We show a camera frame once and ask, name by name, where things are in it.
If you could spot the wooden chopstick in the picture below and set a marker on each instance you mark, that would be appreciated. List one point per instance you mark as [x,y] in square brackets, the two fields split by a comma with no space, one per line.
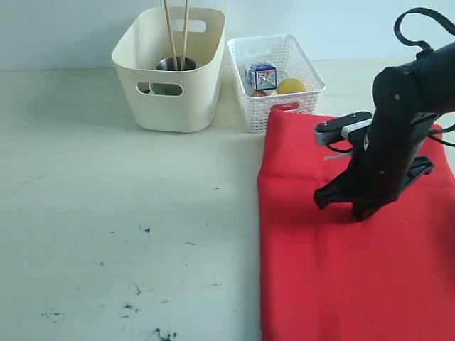
[185,35]
[170,35]

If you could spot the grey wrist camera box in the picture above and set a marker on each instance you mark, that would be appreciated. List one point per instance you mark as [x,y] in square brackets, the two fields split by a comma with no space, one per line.
[334,130]

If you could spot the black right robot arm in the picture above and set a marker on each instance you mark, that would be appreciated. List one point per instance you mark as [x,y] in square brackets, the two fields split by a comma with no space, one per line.
[408,99]

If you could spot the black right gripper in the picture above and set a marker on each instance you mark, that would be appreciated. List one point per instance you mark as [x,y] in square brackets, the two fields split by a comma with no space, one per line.
[386,164]

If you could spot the yellow lemon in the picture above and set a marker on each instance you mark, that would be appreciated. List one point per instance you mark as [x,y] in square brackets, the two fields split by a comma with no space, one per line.
[290,86]

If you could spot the red toy sausage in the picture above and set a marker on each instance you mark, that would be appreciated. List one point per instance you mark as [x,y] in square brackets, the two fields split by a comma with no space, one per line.
[286,106]

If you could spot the brown wooden plate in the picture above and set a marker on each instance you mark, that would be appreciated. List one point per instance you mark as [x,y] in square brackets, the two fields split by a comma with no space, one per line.
[143,87]

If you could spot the white perforated plastic basket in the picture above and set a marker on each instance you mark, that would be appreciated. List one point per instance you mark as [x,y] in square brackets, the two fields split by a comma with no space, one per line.
[286,54]

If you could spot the blue white milk carton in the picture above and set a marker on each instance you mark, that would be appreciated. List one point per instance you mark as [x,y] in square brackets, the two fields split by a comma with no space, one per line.
[260,75]

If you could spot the cream plastic storage bin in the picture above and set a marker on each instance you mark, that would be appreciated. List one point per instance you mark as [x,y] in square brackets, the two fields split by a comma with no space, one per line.
[145,44]

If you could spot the red tablecloth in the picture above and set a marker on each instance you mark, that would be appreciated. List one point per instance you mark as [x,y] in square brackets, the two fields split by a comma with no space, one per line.
[326,276]

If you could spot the stainless steel cup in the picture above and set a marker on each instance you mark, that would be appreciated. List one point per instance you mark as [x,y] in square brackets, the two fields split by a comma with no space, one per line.
[168,65]

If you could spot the orange fried chicken piece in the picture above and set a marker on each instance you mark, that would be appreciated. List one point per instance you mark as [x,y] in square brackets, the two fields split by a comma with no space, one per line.
[259,94]

